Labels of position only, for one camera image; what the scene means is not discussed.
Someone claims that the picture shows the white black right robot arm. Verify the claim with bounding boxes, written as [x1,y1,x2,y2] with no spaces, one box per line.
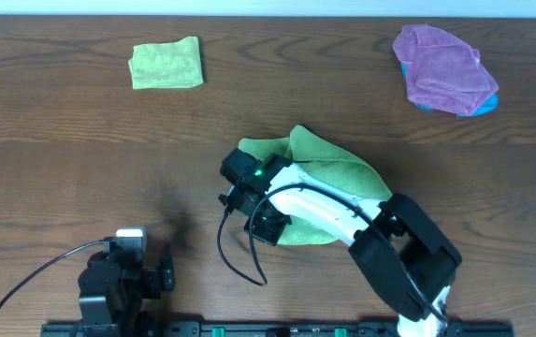
[219,149,462,336]

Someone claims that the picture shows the light green cloth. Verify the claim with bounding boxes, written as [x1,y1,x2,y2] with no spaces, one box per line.
[238,124,394,247]
[128,37,204,90]

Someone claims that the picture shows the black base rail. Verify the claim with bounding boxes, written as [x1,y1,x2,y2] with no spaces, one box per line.
[40,320,515,337]

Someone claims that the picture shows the black right camera cable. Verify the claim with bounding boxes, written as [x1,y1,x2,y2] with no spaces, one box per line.
[215,183,449,324]

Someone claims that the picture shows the folded light green cloth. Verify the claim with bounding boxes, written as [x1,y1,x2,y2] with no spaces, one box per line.
[128,37,204,90]

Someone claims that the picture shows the blue cloth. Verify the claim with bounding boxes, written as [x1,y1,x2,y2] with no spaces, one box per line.
[400,63,500,118]

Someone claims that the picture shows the purple cloth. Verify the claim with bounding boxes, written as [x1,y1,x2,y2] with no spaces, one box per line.
[393,24,499,115]

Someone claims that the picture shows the black camera cable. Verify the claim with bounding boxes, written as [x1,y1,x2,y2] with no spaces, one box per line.
[215,183,449,324]
[0,239,112,337]

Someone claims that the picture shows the black left camera cable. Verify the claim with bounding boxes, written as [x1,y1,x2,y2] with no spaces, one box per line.
[0,239,112,337]

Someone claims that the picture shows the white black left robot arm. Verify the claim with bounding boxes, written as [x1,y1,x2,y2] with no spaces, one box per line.
[78,238,175,336]

